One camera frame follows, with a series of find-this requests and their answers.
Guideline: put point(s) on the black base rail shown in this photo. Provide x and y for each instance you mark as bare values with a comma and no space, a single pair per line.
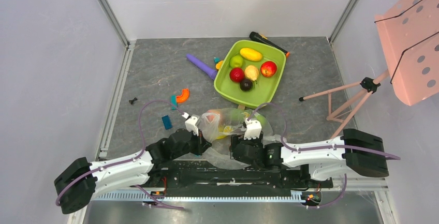
199,178

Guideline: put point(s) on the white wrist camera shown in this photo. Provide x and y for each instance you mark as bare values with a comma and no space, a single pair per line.
252,129
191,123

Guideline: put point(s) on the orange yellow toy piece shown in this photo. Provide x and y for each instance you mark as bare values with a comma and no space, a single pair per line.
218,65

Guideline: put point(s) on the red fake apple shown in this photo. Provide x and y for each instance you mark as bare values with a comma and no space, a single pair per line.
268,69

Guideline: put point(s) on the yellow fruit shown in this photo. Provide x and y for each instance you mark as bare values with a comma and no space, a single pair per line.
224,131

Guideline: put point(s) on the yellow fake pear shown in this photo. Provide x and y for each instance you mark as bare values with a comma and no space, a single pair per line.
251,72

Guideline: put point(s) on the green plastic tray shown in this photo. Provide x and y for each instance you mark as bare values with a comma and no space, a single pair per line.
263,88

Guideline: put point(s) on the dark purple fake plum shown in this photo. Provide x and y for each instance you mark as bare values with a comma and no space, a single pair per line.
246,85

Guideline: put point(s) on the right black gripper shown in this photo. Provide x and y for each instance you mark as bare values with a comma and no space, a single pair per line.
236,146

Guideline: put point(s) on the blue rectangular block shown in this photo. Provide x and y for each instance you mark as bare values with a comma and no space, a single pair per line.
167,123

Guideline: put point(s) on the black flashlight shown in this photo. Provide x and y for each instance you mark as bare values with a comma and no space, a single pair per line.
254,36

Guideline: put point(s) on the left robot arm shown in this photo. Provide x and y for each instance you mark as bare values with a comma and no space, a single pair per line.
83,181

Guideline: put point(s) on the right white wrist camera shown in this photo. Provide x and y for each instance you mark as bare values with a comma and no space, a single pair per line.
252,129

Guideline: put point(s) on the red fake pomegranate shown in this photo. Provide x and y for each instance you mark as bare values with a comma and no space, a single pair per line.
236,75

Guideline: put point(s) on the orange curved toy piece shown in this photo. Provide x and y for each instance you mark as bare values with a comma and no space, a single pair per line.
184,96

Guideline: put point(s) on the pink perforated music stand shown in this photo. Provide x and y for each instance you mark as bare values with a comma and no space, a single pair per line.
408,33

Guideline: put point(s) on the purple plastic handle tool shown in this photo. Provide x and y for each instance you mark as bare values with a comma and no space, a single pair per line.
212,73

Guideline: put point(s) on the green fake apple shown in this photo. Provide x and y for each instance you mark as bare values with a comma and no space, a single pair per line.
236,61

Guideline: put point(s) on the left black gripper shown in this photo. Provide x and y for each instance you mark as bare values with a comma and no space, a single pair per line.
201,145

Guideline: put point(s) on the small black screw piece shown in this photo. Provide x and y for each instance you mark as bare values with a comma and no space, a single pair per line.
132,101

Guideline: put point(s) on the green fruit in bag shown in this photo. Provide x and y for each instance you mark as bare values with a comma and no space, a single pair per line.
261,119

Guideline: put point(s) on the yellow fake mango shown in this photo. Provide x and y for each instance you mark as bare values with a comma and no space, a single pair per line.
251,54

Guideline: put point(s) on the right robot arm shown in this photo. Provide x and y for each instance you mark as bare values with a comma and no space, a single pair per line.
354,150

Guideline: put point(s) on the clear plastic bag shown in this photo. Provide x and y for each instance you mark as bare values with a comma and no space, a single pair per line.
217,126

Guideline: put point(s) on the teal long block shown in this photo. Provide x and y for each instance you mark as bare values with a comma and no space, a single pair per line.
174,102

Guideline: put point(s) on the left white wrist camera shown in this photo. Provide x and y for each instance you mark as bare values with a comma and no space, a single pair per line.
191,123

